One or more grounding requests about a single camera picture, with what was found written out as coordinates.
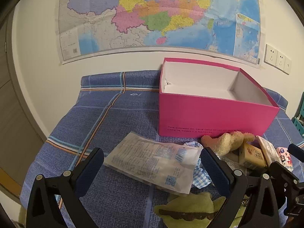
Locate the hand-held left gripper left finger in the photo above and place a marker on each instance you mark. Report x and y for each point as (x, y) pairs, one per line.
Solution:
(88, 172)

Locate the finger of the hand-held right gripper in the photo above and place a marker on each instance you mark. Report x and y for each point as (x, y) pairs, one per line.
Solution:
(295, 150)
(282, 172)

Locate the blue plaid bedsheet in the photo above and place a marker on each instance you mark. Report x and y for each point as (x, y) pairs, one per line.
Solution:
(106, 109)

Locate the clear printed plastic packet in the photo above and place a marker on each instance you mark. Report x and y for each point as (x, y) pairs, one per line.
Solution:
(147, 159)

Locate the colourful wall map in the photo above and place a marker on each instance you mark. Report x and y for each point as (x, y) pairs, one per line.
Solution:
(152, 16)

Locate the pink floral tissue pack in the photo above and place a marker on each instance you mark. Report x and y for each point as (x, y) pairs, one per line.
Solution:
(285, 159)

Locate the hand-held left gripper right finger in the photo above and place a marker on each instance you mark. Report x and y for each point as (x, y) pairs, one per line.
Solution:
(213, 168)

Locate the blue gingham cloth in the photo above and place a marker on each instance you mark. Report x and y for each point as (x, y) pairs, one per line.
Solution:
(199, 178)

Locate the grey door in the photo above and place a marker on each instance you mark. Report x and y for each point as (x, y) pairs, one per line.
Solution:
(14, 114)

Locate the teal plastic rack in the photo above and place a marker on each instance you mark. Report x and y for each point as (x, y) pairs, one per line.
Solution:
(299, 121)

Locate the beige plush toy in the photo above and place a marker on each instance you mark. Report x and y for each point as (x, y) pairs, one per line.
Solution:
(228, 142)

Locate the yellow tissue pack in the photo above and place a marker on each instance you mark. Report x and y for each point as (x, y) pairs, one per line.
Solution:
(253, 156)

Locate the green plush toy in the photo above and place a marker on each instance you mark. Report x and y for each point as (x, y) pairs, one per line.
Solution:
(190, 205)

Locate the white wall socket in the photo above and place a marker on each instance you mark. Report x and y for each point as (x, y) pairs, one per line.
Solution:
(280, 60)
(270, 54)
(287, 65)

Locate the pink cardboard box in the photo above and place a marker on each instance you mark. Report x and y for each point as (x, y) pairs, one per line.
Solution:
(213, 114)

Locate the white tissue pack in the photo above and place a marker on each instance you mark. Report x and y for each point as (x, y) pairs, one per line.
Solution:
(268, 149)

